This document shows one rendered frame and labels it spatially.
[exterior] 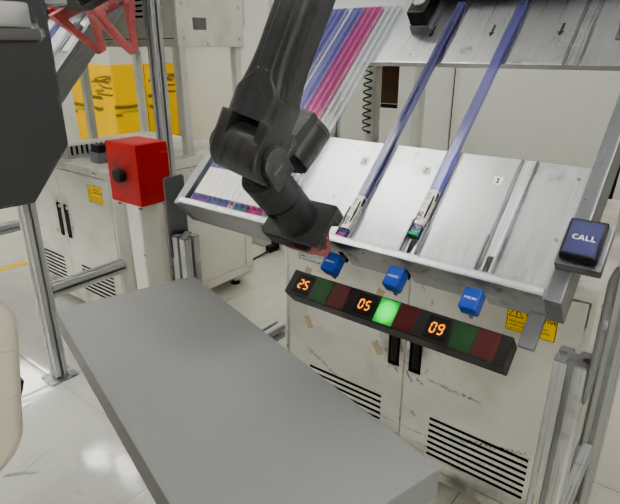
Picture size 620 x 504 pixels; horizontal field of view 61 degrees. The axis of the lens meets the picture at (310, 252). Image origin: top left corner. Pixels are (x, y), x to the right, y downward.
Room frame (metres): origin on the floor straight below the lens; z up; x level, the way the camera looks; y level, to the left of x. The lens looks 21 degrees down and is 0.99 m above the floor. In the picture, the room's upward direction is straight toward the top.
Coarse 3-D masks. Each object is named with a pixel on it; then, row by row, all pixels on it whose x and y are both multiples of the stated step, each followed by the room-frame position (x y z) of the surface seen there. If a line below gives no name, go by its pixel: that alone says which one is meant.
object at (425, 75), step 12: (456, 12) 1.02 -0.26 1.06; (456, 24) 1.01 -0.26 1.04; (444, 36) 0.99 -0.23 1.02; (444, 48) 0.98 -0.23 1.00; (432, 60) 0.96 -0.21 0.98; (432, 72) 0.95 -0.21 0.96; (420, 84) 0.93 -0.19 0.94; (408, 108) 0.89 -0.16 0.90; (396, 120) 0.89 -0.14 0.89; (396, 132) 0.86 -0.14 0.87; (384, 144) 0.86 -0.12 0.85; (384, 156) 0.84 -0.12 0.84; (372, 168) 0.83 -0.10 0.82; (372, 180) 0.81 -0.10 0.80; (360, 192) 0.80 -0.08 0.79
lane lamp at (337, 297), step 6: (336, 288) 0.70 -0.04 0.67; (342, 288) 0.70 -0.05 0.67; (348, 288) 0.70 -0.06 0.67; (330, 294) 0.70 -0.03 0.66; (336, 294) 0.70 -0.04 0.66; (342, 294) 0.69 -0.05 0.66; (348, 294) 0.69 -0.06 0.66; (330, 300) 0.69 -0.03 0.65; (336, 300) 0.69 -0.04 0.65; (342, 300) 0.69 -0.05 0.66; (336, 306) 0.68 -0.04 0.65; (342, 306) 0.68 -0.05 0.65
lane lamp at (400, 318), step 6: (402, 306) 0.64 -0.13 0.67; (408, 306) 0.64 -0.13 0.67; (402, 312) 0.63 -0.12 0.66; (408, 312) 0.63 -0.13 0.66; (414, 312) 0.63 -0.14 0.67; (396, 318) 0.63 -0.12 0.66; (402, 318) 0.63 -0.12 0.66; (408, 318) 0.62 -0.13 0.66; (414, 318) 0.62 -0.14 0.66; (396, 324) 0.62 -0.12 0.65; (402, 324) 0.62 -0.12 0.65; (408, 324) 0.62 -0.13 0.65; (402, 330) 0.61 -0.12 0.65; (408, 330) 0.61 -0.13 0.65
